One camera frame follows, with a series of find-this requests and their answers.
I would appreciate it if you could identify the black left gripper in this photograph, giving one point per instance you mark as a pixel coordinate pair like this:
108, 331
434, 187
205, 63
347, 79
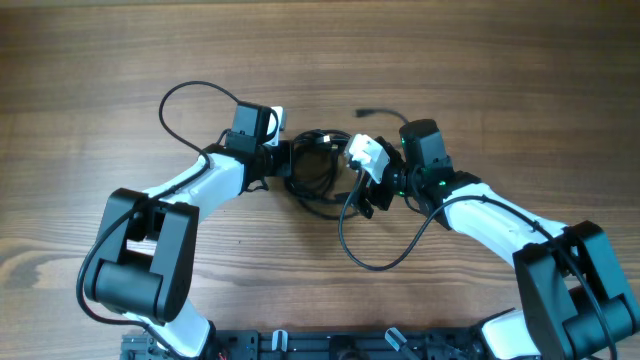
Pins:
285, 167

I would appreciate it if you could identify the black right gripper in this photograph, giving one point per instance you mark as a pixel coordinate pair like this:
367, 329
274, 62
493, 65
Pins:
383, 199

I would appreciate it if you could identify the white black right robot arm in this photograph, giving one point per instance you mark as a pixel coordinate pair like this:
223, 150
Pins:
575, 297

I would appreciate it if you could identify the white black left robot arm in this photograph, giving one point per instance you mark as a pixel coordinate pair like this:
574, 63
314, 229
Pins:
141, 264

